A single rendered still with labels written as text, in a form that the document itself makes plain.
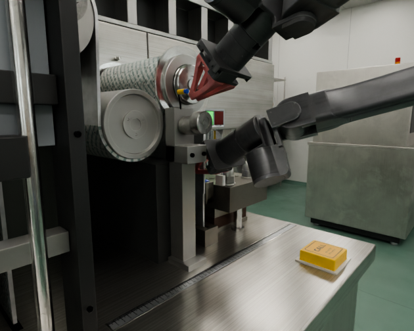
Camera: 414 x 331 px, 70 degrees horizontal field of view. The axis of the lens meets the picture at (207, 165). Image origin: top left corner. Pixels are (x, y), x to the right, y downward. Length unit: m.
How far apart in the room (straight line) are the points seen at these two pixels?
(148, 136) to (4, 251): 0.30
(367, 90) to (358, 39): 4.71
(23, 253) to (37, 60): 0.20
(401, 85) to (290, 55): 5.12
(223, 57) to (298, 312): 0.41
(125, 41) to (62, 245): 0.68
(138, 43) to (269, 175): 0.61
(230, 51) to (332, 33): 4.94
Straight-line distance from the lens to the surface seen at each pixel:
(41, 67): 0.37
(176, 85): 0.57
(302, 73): 5.49
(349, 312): 0.83
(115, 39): 0.92
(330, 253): 0.65
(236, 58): 0.51
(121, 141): 0.52
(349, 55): 5.25
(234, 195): 0.69
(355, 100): 0.55
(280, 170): 0.52
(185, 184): 0.56
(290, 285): 0.57
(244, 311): 0.50
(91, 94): 0.52
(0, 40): 0.36
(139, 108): 0.54
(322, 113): 0.53
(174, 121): 0.54
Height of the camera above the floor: 1.19
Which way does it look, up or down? 9 degrees down
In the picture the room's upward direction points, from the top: straight up
